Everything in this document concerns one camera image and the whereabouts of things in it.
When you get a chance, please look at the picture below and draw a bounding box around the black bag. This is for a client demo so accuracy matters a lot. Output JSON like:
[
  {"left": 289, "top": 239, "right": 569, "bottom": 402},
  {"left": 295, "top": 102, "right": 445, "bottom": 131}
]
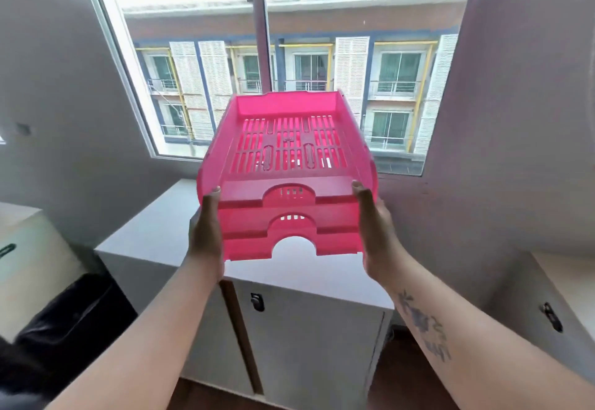
[{"left": 13, "top": 273, "right": 139, "bottom": 380}]

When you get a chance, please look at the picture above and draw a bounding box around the person's right forearm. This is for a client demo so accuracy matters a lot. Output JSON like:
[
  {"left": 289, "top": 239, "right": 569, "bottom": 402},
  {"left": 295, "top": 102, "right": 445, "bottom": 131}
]
[{"left": 372, "top": 256, "right": 595, "bottom": 410}]

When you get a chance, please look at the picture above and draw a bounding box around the white framed glass window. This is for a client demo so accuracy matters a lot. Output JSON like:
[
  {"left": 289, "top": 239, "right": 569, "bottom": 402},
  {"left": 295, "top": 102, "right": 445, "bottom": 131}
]
[{"left": 87, "top": 0, "right": 480, "bottom": 178}]

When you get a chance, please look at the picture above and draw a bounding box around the person's left hand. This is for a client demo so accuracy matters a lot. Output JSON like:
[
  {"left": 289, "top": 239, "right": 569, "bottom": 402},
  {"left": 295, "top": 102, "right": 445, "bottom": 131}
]
[{"left": 186, "top": 186, "right": 225, "bottom": 283}]

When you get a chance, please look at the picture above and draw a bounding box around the apartment building outside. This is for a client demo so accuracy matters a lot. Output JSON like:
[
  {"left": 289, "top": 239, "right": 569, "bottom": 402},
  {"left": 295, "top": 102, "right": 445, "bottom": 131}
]
[{"left": 122, "top": 0, "right": 470, "bottom": 164}]

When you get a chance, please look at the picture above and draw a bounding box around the large pink plastic document tray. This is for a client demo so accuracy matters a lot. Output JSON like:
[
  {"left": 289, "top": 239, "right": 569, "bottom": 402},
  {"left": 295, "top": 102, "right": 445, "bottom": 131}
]
[{"left": 196, "top": 91, "right": 378, "bottom": 208}]

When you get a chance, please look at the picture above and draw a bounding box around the white cabinet with brown strip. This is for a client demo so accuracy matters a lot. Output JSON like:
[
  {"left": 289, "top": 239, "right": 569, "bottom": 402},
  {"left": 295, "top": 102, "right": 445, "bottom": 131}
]
[{"left": 94, "top": 178, "right": 396, "bottom": 410}]

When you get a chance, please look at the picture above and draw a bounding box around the person's left forearm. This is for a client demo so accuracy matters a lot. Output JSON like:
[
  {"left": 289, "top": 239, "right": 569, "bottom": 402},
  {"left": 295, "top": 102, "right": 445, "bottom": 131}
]
[{"left": 46, "top": 256, "right": 225, "bottom": 410}]

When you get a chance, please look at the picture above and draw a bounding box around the person's right hand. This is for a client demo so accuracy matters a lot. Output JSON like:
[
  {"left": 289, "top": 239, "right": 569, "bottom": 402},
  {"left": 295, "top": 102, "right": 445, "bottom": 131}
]
[{"left": 351, "top": 180, "right": 412, "bottom": 287}]

